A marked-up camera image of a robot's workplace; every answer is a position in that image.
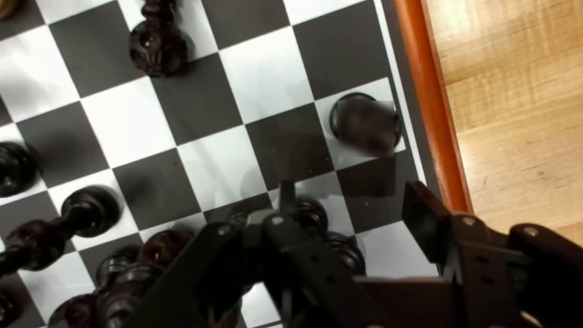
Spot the dark brown chess pawn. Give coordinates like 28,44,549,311
296,198,332,236

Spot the butcher block wooden table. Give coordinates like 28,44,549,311
425,0,583,245

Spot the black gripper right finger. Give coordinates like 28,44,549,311
403,181,583,328

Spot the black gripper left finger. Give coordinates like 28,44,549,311
130,181,390,328

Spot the light wooden chess piece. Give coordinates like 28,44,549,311
0,0,22,21

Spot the orange framed chess board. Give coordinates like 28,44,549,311
0,0,476,328

